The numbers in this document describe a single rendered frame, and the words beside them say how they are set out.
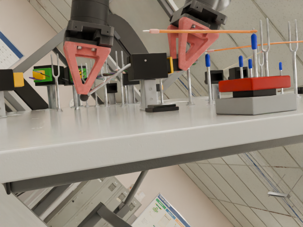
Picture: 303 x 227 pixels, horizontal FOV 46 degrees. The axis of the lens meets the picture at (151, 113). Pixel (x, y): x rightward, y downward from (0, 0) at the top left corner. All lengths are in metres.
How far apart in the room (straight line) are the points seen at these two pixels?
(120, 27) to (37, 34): 6.81
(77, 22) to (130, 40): 1.17
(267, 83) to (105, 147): 0.18
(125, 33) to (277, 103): 1.37
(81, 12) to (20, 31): 7.89
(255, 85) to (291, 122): 0.05
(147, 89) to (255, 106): 0.27
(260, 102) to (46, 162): 0.20
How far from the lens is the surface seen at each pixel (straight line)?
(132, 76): 0.57
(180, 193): 8.87
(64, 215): 7.66
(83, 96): 0.56
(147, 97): 0.58
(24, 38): 8.40
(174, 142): 0.25
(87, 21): 0.55
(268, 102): 0.35
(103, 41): 0.54
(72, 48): 0.54
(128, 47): 1.68
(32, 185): 0.37
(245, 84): 0.34
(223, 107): 0.37
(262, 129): 0.30
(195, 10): 0.58
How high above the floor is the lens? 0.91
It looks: 19 degrees up
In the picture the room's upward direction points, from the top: 45 degrees clockwise
